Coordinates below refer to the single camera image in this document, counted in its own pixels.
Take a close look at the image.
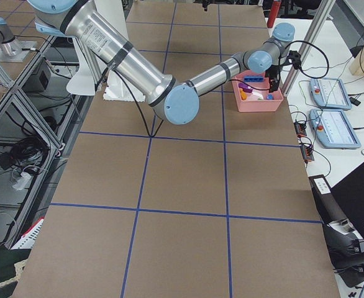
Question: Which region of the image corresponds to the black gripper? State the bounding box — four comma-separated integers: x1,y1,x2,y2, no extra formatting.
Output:
202,0,302,93

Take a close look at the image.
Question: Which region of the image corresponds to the long blue block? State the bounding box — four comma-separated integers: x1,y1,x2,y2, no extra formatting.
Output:
243,75,264,83

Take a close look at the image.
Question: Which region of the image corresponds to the orange block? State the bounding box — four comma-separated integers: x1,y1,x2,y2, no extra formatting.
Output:
239,88,247,101

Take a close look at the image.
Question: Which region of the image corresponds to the purple block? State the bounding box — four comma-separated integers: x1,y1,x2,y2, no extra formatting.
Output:
239,84,253,93

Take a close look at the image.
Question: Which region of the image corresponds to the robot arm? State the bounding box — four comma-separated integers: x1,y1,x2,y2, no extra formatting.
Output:
29,1,295,125

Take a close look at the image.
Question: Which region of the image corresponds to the pink plastic box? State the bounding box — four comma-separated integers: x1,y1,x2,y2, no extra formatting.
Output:
230,70,284,112

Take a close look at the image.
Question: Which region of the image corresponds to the red cylinder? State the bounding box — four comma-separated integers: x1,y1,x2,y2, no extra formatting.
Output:
266,0,281,29

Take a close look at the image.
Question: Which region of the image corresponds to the far teach pendant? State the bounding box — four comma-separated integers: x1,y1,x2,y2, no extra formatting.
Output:
309,78,352,111

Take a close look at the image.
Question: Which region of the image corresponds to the teach pendant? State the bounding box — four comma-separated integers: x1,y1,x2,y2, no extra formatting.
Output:
309,78,352,111
309,109,361,149

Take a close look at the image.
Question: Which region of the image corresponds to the far orange usb hub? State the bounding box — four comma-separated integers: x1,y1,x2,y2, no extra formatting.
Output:
294,121,307,138

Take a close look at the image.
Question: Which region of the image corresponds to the near teach pendant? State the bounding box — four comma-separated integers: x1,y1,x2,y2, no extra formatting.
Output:
309,109,361,149

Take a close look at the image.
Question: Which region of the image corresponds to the black laptop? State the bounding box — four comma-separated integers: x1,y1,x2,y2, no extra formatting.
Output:
309,162,364,287

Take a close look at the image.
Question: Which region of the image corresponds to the aluminium frame post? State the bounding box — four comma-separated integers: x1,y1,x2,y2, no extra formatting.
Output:
282,0,335,96

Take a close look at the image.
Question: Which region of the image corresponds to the white camera stand base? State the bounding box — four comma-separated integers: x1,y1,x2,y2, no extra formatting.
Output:
66,0,145,102

